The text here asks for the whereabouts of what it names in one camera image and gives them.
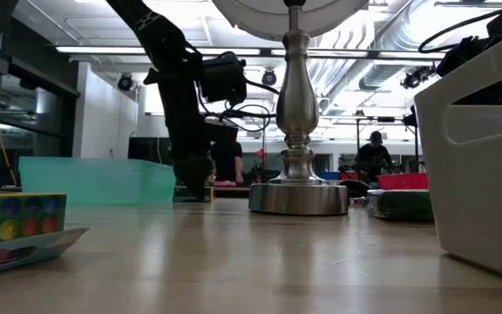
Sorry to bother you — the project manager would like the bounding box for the green translucent plastic bin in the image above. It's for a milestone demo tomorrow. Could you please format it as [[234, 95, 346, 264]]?
[[18, 156, 177, 208]]

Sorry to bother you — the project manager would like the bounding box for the long ceiling light strip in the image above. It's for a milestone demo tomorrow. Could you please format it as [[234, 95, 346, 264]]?
[[54, 44, 448, 60]]

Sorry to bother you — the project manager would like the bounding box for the translucent white plastic bin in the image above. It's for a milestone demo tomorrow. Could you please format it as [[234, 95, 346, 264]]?
[[414, 24, 502, 285]]

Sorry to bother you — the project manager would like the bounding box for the black cabinet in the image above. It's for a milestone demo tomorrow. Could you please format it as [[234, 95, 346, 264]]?
[[127, 136, 172, 166]]

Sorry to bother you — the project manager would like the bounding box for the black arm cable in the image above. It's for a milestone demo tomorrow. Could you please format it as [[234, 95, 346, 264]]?
[[196, 76, 281, 134], [418, 7, 502, 54]]

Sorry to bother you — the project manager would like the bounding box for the black frame work table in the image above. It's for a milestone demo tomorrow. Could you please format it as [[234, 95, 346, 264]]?
[[144, 112, 274, 187], [320, 115, 420, 175]]

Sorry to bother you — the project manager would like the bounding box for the black rounded chair back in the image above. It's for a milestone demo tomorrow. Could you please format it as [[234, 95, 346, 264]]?
[[337, 179, 373, 200]]

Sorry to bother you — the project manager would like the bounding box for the person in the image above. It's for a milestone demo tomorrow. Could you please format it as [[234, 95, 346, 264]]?
[[354, 130, 395, 184], [209, 121, 246, 185]]

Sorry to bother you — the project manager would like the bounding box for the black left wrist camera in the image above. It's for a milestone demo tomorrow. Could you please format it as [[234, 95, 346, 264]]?
[[198, 51, 248, 108]]

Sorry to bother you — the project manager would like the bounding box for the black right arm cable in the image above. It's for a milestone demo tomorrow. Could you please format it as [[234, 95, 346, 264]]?
[[418, 7, 502, 54]]

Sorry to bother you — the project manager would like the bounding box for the black ceiling spotlight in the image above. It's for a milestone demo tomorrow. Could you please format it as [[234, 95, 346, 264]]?
[[400, 64, 438, 91], [261, 68, 278, 87], [117, 72, 134, 92]]

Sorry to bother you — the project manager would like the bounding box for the silver air duct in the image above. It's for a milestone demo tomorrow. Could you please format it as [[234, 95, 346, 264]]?
[[357, 0, 461, 92]]

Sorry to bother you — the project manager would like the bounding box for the red plastic basket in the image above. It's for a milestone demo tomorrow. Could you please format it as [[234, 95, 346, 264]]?
[[376, 173, 430, 191]]

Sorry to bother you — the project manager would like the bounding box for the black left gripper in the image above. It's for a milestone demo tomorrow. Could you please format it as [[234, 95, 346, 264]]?
[[158, 69, 215, 202]]

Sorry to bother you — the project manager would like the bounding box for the silver table lamp white shade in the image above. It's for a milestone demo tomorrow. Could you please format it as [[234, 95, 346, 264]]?
[[211, 0, 370, 217]]

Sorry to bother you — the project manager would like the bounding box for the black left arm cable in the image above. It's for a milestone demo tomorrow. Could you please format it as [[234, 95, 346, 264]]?
[[196, 76, 281, 134]]

